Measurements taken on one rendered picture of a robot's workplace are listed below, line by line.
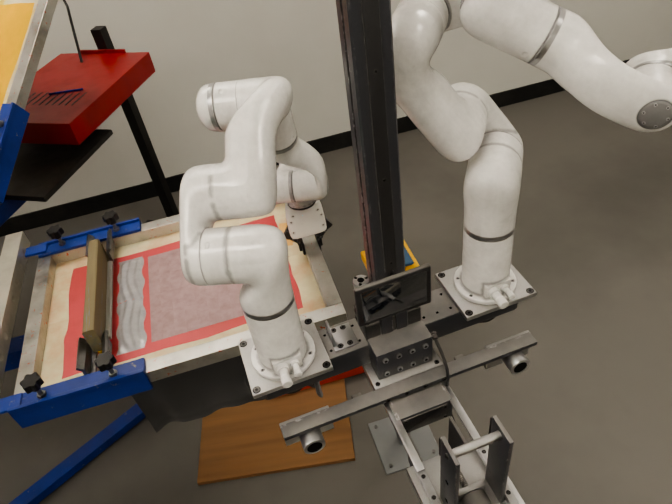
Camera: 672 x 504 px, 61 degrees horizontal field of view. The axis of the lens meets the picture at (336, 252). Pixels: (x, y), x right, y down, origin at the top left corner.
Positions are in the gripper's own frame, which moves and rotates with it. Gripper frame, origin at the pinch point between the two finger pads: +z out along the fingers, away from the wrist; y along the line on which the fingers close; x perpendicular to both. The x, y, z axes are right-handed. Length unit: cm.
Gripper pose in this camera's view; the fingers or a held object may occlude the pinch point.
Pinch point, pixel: (310, 244)
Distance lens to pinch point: 157.8
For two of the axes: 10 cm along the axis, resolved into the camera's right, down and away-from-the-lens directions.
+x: -2.7, -6.2, 7.4
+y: 9.5, -2.7, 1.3
